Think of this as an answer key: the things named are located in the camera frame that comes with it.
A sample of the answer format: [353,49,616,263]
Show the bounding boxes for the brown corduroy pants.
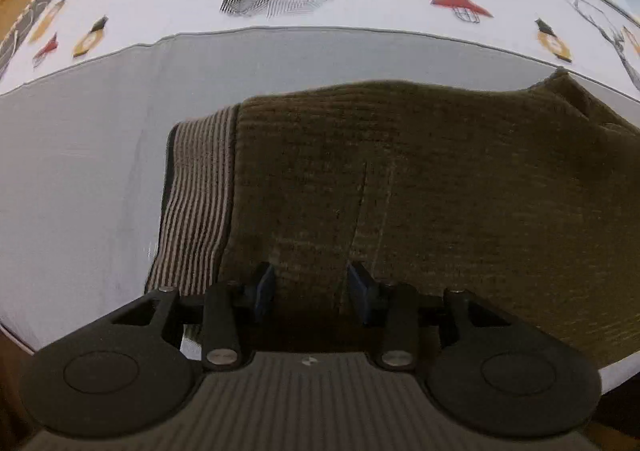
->
[146,71,639,367]

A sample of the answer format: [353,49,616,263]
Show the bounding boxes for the grey and printed bed sheet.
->
[0,0,640,395]

